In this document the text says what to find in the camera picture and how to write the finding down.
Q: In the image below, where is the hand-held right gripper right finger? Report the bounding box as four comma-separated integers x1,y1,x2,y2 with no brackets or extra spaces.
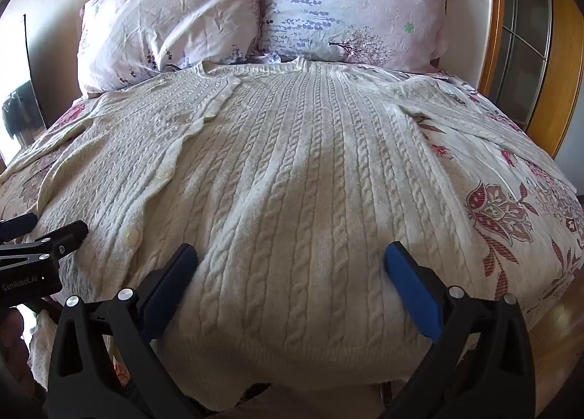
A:
365,241,535,419

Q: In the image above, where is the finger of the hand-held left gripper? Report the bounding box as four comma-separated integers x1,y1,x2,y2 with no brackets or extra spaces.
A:
0,213,39,242
0,220,89,271

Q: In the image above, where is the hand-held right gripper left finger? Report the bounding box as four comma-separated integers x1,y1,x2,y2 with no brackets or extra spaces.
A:
47,243,215,419

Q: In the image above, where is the floral bed cover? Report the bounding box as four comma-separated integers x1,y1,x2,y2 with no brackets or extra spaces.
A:
0,56,525,413

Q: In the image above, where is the floral bedspread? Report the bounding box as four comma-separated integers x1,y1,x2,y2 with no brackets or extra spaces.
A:
0,58,584,411

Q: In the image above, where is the pink floral pillow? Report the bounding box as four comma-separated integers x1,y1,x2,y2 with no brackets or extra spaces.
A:
255,0,461,73
77,0,263,98

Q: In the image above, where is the wooden headboard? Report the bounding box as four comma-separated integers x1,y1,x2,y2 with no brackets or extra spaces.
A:
429,0,507,96

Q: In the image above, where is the wooden headboard frame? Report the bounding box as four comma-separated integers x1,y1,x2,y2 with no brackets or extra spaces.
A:
495,0,581,159

